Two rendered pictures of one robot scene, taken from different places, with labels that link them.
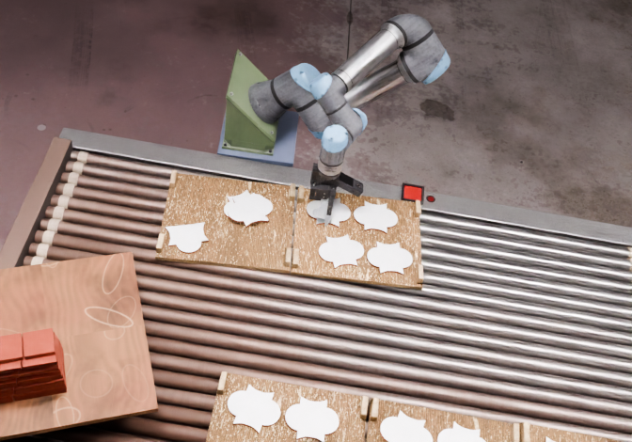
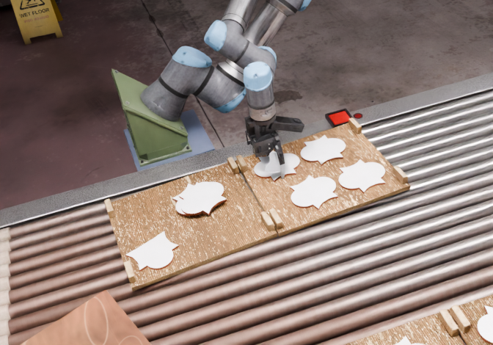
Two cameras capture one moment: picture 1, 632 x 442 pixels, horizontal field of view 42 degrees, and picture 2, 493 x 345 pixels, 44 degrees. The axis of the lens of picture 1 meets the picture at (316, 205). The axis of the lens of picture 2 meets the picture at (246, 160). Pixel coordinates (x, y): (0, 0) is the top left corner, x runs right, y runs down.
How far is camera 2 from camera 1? 98 cm
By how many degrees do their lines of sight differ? 12
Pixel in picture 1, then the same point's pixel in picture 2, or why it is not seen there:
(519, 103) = (342, 64)
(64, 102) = not seen: outside the picture
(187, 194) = (131, 215)
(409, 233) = (363, 148)
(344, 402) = (423, 328)
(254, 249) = (229, 231)
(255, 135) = (167, 137)
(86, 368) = not seen: outside the picture
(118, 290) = (112, 335)
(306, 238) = (272, 197)
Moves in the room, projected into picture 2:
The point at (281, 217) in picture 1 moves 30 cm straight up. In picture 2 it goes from (236, 191) to (222, 108)
